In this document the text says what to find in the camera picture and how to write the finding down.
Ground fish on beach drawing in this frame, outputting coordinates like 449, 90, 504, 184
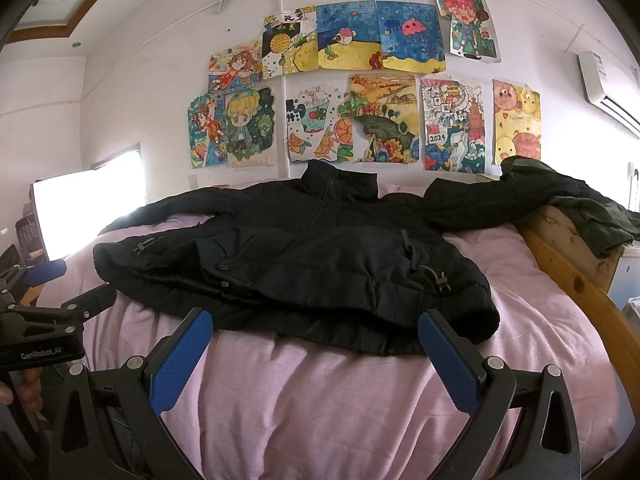
316, 0, 382, 70

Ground bright window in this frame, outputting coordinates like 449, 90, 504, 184
32, 146, 148, 260

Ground white air conditioner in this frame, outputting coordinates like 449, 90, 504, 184
577, 51, 639, 138

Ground pineapple drawing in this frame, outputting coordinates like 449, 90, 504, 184
262, 6, 319, 79

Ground wooden bed frame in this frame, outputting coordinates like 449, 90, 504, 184
19, 201, 640, 480

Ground black puffer jacket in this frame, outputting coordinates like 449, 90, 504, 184
93, 162, 500, 356

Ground red hair kid drawing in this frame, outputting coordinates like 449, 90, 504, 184
436, 0, 501, 63

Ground white wall conduit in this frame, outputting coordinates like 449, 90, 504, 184
80, 0, 320, 200

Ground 2024 dragon drawing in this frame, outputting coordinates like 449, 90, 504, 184
420, 77, 486, 174

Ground juice and oranges drawing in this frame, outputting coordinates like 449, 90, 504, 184
285, 79, 354, 162

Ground landscape hill drawing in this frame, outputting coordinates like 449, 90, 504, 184
349, 73, 420, 164

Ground orange hair girl drawing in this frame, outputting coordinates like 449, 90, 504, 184
207, 38, 262, 94

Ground pink bed sheet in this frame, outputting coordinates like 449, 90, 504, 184
37, 181, 633, 480

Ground blond boy drawing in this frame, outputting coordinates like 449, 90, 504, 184
224, 86, 277, 168

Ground person left hand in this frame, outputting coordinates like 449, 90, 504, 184
0, 367, 43, 413

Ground pink pigs drawing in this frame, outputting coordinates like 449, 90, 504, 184
492, 79, 541, 166

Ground swimming girl drawing lower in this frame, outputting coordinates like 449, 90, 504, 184
188, 93, 228, 169

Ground dark green jacket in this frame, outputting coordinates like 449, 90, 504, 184
500, 155, 639, 258

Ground pink jellyfish drawing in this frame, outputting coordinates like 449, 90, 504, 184
376, 0, 446, 74

